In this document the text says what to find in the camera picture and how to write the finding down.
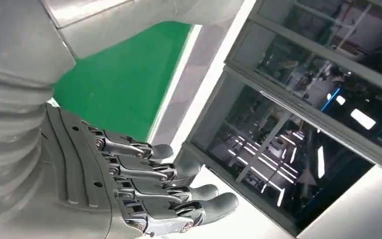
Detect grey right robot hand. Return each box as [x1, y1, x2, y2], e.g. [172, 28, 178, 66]
[0, 102, 240, 239]

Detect dark framed glass window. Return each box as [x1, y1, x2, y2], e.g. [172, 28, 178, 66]
[174, 0, 382, 237]

